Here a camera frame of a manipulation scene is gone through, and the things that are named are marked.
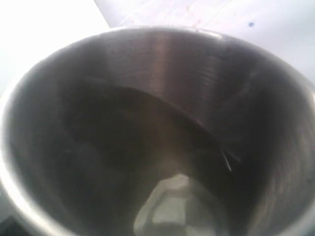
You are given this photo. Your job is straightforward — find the stainless steel cup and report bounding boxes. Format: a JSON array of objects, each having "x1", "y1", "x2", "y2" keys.
[{"x1": 0, "y1": 27, "x2": 315, "y2": 236}]

